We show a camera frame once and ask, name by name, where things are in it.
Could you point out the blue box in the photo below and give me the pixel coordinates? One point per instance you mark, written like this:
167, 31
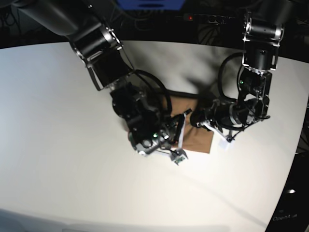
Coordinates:
174, 5

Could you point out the brown T-shirt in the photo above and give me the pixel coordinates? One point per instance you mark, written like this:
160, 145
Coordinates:
195, 135

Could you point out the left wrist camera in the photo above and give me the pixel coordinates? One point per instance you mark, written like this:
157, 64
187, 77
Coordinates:
224, 144

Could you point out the black power strip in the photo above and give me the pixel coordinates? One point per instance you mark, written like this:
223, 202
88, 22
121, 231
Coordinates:
208, 18

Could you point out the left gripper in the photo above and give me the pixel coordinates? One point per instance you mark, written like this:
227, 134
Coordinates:
218, 115

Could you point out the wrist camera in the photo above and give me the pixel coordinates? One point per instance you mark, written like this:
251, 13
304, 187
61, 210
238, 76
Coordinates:
224, 144
177, 156

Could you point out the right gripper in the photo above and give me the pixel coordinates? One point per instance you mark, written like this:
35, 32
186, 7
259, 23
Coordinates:
168, 140

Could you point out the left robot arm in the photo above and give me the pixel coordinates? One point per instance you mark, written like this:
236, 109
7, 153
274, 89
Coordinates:
264, 29

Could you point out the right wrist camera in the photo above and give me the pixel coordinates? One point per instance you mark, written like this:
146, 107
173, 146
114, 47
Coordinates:
177, 156

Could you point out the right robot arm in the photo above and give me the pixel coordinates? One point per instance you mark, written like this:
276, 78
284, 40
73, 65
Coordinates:
94, 42

